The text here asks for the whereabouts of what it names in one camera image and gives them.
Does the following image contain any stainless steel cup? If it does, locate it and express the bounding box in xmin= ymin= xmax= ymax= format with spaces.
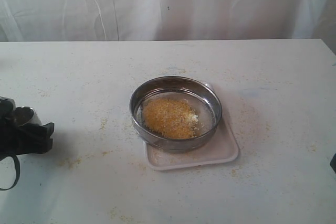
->
xmin=13 ymin=106 xmax=41 ymax=126

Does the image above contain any white square plastic tray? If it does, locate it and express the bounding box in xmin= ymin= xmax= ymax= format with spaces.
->
xmin=143 ymin=92 xmax=239 ymax=170

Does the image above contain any dark object at right edge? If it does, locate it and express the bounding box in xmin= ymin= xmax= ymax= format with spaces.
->
xmin=330 ymin=154 xmax=336 ymax=173

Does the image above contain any round steel mesh sieve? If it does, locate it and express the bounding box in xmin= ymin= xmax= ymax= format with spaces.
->
xmin=129 ymin=76 xmax=223 ymax=153

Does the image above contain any white backdrop curtain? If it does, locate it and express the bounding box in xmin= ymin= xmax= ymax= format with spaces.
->
xmin=1 ymin=0 xmax=335 ymax=41

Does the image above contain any yellow millet grain pile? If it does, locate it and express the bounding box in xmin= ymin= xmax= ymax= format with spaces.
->
xmin=142 ymin=98 xmax=198 ymax=140

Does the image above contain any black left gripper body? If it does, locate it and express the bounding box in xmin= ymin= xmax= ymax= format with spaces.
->
xmin=1 ymin=114 xmax=34 ymax=161

